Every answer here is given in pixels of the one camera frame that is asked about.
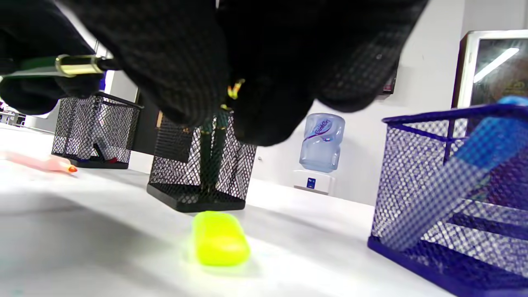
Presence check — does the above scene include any black double door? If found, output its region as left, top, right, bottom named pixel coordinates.
left=132, top=93, right=164, bottom=156

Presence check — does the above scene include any white water dispenser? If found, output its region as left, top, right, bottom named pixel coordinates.
left=292, top=169, right=336, bottom=196

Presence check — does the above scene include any salmon pink highlighter pen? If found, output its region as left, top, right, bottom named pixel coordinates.
left=0, top=151, right=78, bottom=174

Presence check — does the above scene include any glass-door fire cabinet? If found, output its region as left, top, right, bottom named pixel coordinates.
left=452, top=29, right=528, bottom=110

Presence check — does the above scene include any dark wall-mounted box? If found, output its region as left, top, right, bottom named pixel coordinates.
left=376, top=60, right=400, bottom=99

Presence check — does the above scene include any blue mesh pen holder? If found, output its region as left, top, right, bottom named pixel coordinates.
left=367, top=103, right=528, bottom=297

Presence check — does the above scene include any yellow highlighter pen cap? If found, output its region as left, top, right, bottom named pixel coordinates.
left=191, top=210, right=251, bottom=267

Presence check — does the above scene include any person's right hand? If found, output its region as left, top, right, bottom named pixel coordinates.
left=62, top=0, right=429, bottom=147

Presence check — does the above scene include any black mesh pen holder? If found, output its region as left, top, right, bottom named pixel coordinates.
left=51, top=92, right=144, bottom=170
left=146, top=111, right=257, bottom=213

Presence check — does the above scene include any person's left hand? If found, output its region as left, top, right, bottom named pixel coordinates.
left=0, top=0, right=104, bottom=116

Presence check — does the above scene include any pale blue highlighter pen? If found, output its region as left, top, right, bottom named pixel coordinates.
left=379, top=163, right=489, bottom=253

